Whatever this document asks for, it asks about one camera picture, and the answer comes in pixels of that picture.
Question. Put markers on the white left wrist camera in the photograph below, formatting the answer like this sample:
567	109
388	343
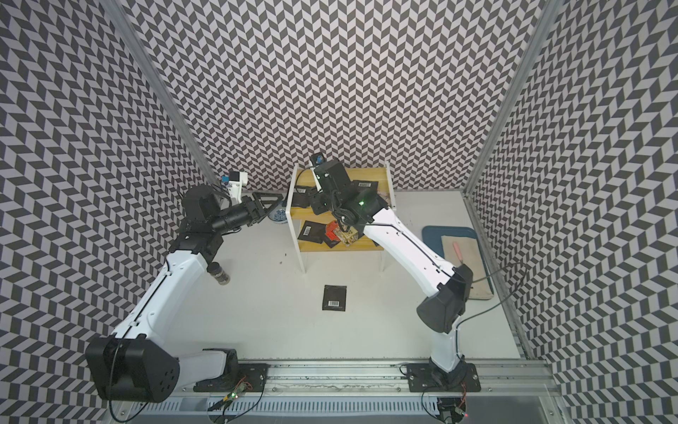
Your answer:
234	183

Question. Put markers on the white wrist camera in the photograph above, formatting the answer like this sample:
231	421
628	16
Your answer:
317	159
234	183

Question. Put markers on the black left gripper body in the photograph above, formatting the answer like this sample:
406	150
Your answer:
237	215

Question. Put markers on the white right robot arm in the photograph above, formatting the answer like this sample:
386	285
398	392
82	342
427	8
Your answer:
446	286

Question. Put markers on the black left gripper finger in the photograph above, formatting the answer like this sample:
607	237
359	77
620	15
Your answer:
274	214
268	200

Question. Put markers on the black tea bag with barcode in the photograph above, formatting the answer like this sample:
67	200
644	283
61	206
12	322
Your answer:
334	298

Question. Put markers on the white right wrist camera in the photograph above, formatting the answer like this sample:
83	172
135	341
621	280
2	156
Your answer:
317	159

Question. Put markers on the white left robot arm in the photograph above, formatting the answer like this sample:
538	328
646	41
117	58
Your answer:
132	364

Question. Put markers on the metal base rail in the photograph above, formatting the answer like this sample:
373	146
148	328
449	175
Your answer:
377	387

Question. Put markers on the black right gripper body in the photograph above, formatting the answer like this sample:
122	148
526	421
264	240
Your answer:
322	202

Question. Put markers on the red tea bag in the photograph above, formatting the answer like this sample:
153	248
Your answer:
330	232

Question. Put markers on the small dark spice bottle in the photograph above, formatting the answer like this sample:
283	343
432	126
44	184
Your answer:
218	273

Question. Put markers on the teal rectangular tray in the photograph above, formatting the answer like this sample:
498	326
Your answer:
431	235

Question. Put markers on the pink handled metal spoon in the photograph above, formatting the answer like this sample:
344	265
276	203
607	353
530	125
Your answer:
458	251

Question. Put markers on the blue white patterned bowl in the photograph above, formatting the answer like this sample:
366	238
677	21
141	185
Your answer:
283	217

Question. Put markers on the beige folded cloth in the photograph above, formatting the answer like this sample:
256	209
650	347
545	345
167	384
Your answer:
481	287

